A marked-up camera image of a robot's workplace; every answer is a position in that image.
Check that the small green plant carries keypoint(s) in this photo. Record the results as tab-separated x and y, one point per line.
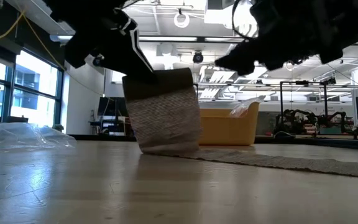
57	128

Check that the yellow plastic bin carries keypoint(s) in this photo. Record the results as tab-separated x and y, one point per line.
225	130

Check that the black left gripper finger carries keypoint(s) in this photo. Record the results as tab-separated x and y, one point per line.
132	59

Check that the black background robot arm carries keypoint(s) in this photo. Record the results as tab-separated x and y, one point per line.
294	121
334	119

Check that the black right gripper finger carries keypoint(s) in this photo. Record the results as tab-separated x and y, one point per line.
241	59

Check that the brown elastic bandage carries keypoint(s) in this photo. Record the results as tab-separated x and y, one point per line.
166	121

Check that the clear plastic zip bag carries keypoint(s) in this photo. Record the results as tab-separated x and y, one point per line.
244	107
17	137

